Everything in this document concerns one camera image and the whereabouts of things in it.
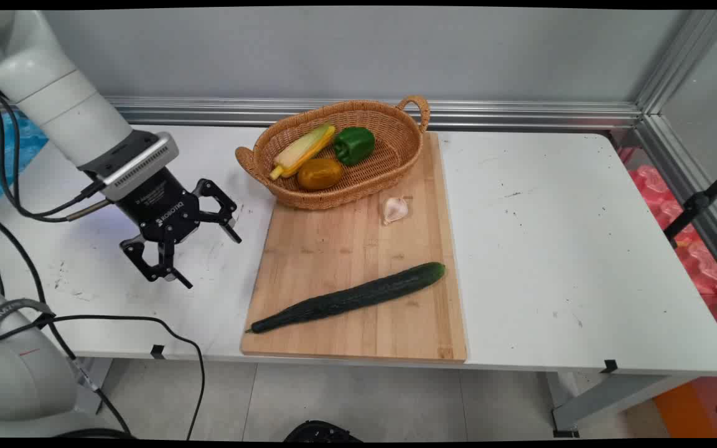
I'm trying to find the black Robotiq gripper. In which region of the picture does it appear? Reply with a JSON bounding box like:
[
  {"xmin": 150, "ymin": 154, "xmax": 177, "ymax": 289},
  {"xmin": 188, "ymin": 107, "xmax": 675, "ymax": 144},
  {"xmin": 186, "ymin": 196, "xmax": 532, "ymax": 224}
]
[{"xmin": 114, "ymin": 167, "xmax": 243, "ymax": 291}]

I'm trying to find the dark green cucumber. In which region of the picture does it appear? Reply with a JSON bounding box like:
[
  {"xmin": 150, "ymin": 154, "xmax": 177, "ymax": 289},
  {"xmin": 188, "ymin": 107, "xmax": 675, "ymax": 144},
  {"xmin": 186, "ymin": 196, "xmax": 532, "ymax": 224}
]
[{"xmin": 245, "ymin": 261, "xmax": 447, "ymax": 335}]

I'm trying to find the yellow corn cob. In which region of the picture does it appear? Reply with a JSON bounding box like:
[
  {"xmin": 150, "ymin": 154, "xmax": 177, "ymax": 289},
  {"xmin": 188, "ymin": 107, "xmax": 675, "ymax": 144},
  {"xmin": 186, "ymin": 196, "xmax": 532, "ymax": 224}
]
[{"xmin": 269, "ymin": 123, "xmax": 337, "ymax": 182}]

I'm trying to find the yellow-orange bell pepper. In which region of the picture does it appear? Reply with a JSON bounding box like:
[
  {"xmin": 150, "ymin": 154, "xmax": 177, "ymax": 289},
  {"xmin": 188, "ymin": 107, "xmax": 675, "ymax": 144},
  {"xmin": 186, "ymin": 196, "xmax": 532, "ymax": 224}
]
[{"xmin": 297, "ymin": 157, "xmax": 344, "ymax": 191}]

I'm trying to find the bamboo cutting board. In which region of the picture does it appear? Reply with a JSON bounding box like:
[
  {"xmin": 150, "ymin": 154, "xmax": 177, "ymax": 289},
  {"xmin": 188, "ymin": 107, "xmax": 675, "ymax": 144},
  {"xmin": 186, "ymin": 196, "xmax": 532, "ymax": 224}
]
[{"xmin": 240, "ymin": 131, "xmax": 468, "ymax": 365}]

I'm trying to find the short grey table leg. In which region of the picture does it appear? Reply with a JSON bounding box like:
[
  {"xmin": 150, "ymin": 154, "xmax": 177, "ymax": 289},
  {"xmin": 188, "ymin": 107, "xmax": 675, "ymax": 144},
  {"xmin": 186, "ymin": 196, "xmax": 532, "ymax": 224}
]
[{"xmin": 72, "ymin": 357, "xmax": 114, "ymax": 416}]

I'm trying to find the green bell pepper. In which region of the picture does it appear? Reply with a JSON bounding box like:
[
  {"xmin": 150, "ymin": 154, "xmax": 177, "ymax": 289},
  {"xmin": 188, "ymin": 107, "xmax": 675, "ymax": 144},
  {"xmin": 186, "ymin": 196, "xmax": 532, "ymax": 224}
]
[{"xmin": 332, "ymin": 126, "xmax": 376, "ymax": 167}]

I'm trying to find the blue foam mat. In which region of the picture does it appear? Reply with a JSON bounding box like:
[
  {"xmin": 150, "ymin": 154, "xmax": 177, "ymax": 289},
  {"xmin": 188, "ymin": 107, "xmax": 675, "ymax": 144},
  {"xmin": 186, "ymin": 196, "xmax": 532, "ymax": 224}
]
[{"xmin": 0, "ymin": 111, "xmax": 49, "ymax": 212}]

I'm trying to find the white garlic bulb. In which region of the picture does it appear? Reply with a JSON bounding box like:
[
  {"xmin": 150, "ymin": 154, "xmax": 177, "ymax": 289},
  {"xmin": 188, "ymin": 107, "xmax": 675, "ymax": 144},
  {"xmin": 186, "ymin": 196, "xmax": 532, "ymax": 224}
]
[{"xmin": 382, "ymin": 196, "xmax": 411, "ymax": 226}]

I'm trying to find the woven wicker basket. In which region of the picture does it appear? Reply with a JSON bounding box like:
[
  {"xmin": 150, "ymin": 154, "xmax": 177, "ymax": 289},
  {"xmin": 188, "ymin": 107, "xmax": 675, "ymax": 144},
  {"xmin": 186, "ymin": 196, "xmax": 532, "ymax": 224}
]
[{"xmin": 235, "ymin": 95, "xmax": 431, "ymax": 210}]

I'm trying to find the black round object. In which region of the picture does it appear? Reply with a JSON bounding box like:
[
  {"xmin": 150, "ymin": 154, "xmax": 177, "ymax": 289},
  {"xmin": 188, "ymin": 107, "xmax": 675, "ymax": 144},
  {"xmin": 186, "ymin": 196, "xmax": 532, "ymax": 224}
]
[{"xmin": 283, "ymin": 420, "xmax": 365, "ymax": 442}]

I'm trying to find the long grey table leg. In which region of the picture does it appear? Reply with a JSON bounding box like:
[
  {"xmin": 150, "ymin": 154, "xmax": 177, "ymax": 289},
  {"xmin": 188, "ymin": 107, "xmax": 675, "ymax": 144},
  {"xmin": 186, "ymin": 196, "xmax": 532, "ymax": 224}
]
[{"xmin": 545, "ymin": 371, "xmax": 700, "ymax": 438}]

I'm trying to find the black tripod stand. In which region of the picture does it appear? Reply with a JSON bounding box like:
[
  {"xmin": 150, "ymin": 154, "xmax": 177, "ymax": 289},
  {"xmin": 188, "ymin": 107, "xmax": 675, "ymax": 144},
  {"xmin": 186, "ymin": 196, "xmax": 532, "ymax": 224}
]
[{"xmin": 663, "ymin": 159, "xmax": 717, "ymax": 245}]

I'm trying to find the red foam mat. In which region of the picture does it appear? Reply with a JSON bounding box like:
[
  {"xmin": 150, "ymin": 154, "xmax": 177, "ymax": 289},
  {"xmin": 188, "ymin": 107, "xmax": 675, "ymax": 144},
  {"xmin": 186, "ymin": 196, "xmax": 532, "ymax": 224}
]
[{"xmin": 617, "ymin": 146, "xmax": 717, "ymax": 352}]

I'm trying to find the orange floor mat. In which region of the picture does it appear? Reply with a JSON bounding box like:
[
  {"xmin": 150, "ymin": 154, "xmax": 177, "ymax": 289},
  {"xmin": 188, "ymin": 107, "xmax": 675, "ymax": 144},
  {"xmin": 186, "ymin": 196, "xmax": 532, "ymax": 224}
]
[{"xmin": 651, "ymin": 380, "xmax": 717, "ymax": 439}]

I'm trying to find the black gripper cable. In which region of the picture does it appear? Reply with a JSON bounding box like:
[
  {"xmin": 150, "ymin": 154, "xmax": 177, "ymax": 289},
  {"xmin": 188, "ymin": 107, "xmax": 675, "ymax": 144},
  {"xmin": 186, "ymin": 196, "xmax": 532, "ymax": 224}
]
[{"xmin": 0, "ymin": 93, "xmax": 111, "ymax": 223}]

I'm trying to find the thick black cable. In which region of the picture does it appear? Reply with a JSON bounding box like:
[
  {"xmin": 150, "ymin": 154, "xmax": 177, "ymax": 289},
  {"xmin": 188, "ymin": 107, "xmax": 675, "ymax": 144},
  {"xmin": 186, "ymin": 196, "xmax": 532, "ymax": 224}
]
[{"xmin": 0, "ymin": 208, "xmax": 133, "ymax": 437}]

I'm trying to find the grey velcro cable strap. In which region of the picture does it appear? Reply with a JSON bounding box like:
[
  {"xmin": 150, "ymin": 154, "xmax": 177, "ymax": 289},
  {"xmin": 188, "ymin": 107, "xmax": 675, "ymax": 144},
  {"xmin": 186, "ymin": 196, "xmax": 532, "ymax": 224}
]
[{"xmin": 0, "ymin": 298, "xmax": 56, "ymax": 344}]

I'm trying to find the horizontal aluminium frame rail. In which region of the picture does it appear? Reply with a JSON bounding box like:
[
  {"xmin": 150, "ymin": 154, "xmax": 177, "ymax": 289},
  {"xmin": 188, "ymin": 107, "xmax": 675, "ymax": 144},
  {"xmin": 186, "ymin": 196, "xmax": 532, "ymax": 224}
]
[{"xmin": 0, "ymin": 95, "xmax": 644, "ymax": 131}]

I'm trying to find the slanted aluminium frame rail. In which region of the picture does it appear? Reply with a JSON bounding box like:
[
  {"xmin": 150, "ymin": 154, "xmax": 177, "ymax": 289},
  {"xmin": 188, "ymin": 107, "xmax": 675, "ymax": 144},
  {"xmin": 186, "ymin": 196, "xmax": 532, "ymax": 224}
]
[{"xmin": 635, "ymin": 114, "xmax": 717, "ymax": 290}]

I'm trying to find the aluminium frame post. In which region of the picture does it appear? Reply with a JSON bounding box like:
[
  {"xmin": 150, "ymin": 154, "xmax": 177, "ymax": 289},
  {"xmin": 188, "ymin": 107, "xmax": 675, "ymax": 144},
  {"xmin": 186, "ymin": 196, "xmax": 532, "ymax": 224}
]
[{"xmin": 635, "ymin": 9, "xmax": 717, "ymax": 118}]

